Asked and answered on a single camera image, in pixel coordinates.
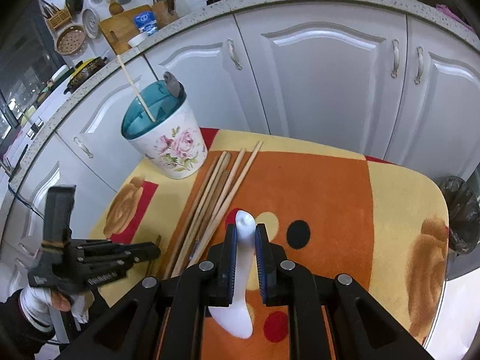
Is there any grey handle in holder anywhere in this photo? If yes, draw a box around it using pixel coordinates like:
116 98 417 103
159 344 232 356
163 72 184 98

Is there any white plastic spoon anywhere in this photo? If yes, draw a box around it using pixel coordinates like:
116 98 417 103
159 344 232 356
208 211 256 339

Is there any floral utensil holder bucket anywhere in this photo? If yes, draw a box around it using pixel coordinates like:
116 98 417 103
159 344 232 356
120 80 208 180

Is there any wooden chopstick four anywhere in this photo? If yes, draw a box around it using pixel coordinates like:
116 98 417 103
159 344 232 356
188 141 263 267

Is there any white small bowl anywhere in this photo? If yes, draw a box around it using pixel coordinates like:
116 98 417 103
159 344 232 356
128 33 149 48

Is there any wooden knife block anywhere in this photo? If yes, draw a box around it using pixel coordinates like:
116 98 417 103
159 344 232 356
152 0 179 29

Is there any yellow black casserole pot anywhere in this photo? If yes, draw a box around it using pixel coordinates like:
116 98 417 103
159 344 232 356
64 57 107 94

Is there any wooden chopstick two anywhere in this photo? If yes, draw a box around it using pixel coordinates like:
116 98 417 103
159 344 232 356
171 151 230 277

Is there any blue white salt bag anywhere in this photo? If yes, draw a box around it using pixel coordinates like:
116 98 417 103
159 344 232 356
133 10 159 36

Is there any light wooden chopstick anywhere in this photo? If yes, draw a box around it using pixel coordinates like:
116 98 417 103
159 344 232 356
115 55 156 123

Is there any round bamboo steamer tray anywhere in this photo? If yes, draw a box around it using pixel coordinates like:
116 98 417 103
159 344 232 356
55 24 86 55

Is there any left gloved hand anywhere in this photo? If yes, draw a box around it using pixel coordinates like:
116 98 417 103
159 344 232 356
19 286 95 332

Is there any orange yellow patterned mat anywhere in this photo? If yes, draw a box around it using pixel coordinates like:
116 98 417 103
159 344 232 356
89 128 448 359

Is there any wooden chopstick three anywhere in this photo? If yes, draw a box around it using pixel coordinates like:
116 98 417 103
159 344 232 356
172 149 246 275

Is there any bamboo chopstick basket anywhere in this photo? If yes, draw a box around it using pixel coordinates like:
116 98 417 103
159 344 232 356
39 0 72 31

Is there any white round plate hanging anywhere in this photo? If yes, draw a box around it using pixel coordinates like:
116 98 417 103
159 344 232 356
82 8 100 39

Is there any wooden cutting board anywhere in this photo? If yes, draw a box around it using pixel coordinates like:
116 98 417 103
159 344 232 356
99 5 152 55

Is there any wooden chopstick one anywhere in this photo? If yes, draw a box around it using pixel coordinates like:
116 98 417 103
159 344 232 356
162 156 220 280

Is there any black trash bag bin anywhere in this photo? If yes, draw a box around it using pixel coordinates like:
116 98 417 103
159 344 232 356
439 175 479 255

